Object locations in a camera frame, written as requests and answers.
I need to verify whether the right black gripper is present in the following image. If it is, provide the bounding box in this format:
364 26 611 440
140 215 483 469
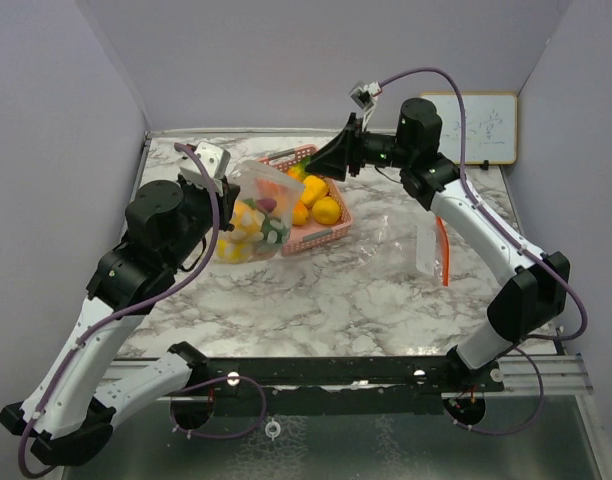
306 113 413 181

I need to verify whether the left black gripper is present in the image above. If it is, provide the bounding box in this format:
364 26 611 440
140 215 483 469
168 171 242 268

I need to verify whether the yellow toy lemon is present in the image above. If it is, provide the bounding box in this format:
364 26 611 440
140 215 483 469
216 237 253 264

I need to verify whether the purple toy sweet potato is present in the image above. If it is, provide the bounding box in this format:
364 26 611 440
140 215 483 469
256 198 277 213

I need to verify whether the pink plastic basket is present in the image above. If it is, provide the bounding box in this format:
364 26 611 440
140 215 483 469
259 145 353 256

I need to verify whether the clear zip top bag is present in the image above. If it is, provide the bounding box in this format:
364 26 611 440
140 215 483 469
216 160 305 264

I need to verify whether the green toy lime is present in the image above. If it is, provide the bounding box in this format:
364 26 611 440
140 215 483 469
261 216 291 245

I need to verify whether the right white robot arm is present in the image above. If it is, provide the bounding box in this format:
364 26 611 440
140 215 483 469
305 98 570 391

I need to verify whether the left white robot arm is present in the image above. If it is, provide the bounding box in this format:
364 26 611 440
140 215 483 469
0 178 240 478

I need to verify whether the yellow orange toy pepper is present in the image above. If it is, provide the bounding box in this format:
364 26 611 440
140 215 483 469
300 175 329 209

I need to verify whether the green yellow toy mango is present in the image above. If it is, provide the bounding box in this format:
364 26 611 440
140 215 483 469
286 159 309 183

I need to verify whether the yellow toy fruit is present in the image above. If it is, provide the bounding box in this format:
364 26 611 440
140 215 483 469
311 196 342 225

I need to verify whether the orange yellow toy mango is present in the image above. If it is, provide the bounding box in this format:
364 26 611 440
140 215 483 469
292 201 310 226

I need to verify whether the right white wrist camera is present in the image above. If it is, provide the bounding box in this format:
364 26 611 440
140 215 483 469
349 82 382 131

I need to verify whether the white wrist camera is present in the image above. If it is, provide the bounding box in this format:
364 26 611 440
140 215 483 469
349 82 382 131
179 141 231 195

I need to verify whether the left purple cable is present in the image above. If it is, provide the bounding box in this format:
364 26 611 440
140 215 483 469
18 143 222 479

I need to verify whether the purple cable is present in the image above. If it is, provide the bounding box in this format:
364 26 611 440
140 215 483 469
18 143 222 479
378 67 590 435

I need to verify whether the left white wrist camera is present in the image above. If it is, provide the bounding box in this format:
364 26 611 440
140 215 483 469
179 141 231 195

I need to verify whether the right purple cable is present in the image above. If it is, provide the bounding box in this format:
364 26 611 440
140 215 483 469
378 67 590 435

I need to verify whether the small whiteboard wooden frame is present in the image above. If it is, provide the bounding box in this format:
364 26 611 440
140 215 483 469
422 92 518 165

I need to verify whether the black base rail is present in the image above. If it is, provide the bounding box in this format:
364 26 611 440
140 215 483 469
174 356 504 418

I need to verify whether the aluminium frame rail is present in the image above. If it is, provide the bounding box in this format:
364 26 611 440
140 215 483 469
499 354 594 396

